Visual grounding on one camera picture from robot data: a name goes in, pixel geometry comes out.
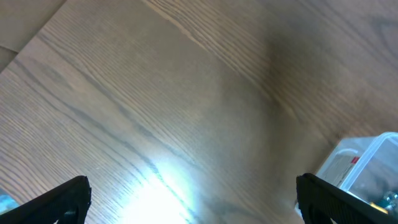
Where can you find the clear plastic container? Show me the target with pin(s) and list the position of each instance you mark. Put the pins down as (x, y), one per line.
(374, 177)

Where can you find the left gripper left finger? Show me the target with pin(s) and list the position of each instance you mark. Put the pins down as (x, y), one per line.
(68, 204)

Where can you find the white blue cardboard box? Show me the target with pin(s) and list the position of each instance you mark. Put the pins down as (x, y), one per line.
(340, 166)

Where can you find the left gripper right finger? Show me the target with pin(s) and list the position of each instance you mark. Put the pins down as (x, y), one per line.
(322, 203)

